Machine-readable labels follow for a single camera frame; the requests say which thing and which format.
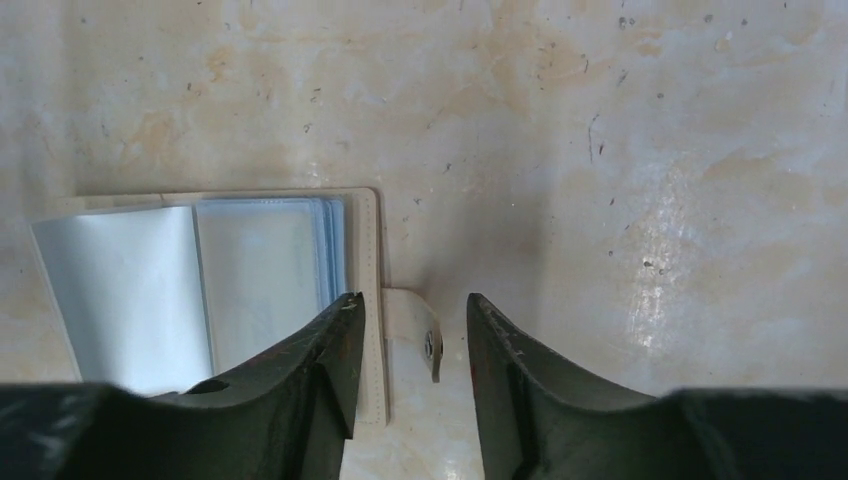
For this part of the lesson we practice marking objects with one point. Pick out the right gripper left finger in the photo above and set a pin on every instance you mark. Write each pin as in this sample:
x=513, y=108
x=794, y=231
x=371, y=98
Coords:
x=286, y=413

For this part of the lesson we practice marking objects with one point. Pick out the beige card holder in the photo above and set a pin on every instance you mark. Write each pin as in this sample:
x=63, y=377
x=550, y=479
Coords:
x=157, y=292

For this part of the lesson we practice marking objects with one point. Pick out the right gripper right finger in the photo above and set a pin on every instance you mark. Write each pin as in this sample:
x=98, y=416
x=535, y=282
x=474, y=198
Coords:
x=541, y=416

